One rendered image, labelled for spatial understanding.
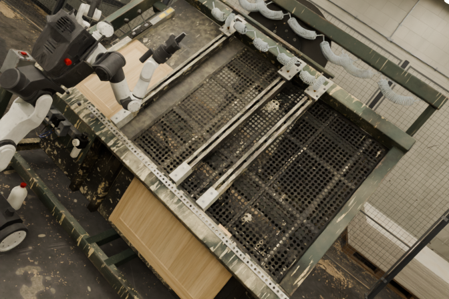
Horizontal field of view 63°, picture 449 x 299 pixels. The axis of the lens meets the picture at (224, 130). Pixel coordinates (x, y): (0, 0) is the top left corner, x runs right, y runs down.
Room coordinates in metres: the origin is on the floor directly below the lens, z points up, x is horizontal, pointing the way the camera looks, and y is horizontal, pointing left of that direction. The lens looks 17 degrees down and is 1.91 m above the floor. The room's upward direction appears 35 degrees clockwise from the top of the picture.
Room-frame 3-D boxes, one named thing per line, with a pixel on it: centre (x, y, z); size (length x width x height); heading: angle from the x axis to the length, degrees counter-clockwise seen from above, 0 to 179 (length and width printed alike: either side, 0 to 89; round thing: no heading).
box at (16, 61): (2.16, 1.34, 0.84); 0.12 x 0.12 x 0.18; 70
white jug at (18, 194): (2.06, 0.90, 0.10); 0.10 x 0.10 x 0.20
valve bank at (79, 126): (2.08, 0.90, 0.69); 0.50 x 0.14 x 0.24; 70
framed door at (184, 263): (2.06, -0.10, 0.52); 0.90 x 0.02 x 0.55; 70
